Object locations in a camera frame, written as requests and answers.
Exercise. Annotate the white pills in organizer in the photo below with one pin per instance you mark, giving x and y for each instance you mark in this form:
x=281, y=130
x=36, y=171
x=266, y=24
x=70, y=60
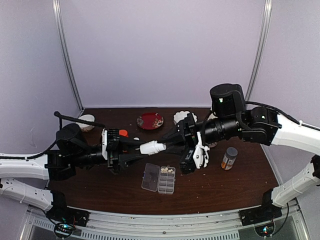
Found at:
x=167, y=170

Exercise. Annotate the front aluminium rail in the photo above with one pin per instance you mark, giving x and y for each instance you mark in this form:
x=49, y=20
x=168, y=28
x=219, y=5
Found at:
x=223, y=225

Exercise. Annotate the left round circuit board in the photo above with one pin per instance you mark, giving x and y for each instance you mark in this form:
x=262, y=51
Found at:
x=63, y=230

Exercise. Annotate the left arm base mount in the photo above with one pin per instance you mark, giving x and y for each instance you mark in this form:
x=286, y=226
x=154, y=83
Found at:
x=62, y=213

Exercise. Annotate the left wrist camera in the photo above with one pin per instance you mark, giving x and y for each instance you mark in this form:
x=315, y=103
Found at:
x=104, y=143

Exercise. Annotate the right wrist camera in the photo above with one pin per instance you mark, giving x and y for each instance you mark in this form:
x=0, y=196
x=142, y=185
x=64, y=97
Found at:
x=194, y=158

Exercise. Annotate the red floral plate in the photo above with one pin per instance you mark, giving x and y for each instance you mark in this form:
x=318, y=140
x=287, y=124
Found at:
x=150, y=121

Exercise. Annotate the aluminium frame post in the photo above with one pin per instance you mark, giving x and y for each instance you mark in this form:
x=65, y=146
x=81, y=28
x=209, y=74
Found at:
x=264, y=31
x=65, y=53

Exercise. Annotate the amber bottle grey cap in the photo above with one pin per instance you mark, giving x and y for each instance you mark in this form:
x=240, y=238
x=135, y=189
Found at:
x=229, y=158

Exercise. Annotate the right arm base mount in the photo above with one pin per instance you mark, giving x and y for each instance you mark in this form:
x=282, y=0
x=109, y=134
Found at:
x=266, y=212

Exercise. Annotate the orange pill bottle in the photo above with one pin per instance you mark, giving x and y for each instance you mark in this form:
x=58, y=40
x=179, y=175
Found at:
x=124, y=133

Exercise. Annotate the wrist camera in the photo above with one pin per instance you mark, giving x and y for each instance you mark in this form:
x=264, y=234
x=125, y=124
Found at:
x=104, y=143
x=194, y=158

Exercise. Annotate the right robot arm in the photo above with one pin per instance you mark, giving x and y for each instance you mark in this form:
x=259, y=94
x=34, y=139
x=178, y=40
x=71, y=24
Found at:
x=263, y=124

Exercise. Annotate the right round circuit board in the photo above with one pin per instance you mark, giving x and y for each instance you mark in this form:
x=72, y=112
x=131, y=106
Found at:
x=265, y=230

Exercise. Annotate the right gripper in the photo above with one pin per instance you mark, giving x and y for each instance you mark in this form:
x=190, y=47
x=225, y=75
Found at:
x=186, y=133

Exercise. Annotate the white scalloped bowl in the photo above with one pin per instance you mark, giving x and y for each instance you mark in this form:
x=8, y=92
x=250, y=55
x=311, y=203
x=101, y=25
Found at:
x=182, y=116

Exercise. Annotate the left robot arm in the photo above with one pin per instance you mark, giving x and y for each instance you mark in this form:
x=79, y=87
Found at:
x=60, y=161

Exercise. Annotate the clear plastic pill organizer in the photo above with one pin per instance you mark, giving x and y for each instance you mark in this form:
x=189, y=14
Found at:
x=155, y=181

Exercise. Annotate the round circuit board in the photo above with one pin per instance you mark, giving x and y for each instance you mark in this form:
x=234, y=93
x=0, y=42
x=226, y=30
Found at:
x=63, y=230
x=265, y=230

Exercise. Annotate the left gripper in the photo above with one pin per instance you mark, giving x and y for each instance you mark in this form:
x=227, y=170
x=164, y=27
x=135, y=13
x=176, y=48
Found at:
x=114, y=159

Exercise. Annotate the white floral mug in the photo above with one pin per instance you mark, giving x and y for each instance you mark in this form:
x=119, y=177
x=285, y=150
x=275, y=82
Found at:
x=212, y=144

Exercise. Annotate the right aluminium frame post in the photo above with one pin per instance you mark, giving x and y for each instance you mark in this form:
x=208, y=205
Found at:
x=264, y=31

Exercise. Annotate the left aluminium frame post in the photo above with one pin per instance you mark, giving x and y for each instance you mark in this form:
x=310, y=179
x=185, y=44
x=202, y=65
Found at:
x=65, y=53

